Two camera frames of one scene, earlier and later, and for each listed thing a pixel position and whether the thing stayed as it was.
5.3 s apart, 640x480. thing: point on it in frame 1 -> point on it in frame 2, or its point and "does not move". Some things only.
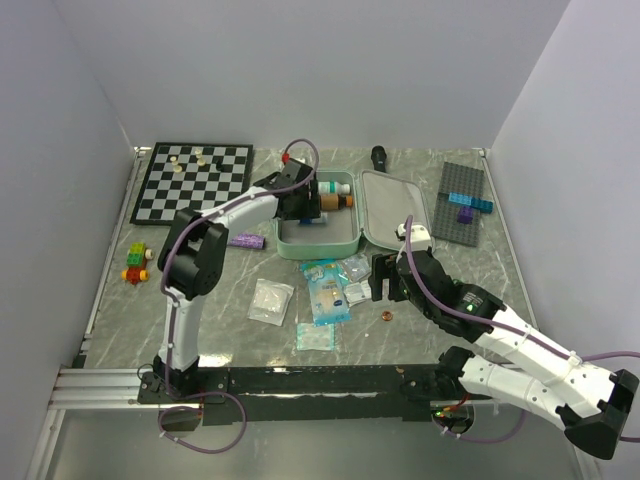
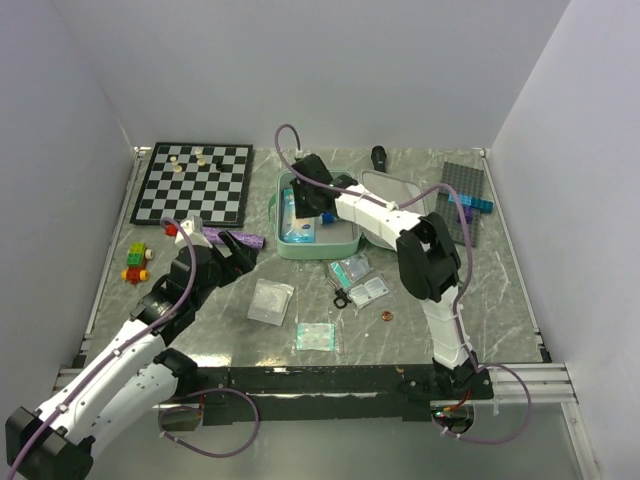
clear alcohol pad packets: x=356 y=267 does not move
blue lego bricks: x=480 y=205 does not move
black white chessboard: x=190 y=175 does not move
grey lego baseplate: x=463 y=180 does not move
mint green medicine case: x=383 y=200 does not move
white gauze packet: x=269 y=302 does not move
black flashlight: x=379 y=156 does not move
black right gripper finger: x=376 y=279 -> x=306 y=201
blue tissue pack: x=329 y=291 -> x=295 y=230
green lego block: x=135 y=257 does not move
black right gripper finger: x=398 y=290 -> x=324 y=203
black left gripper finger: x=313 y=206 -> x=243 y=259
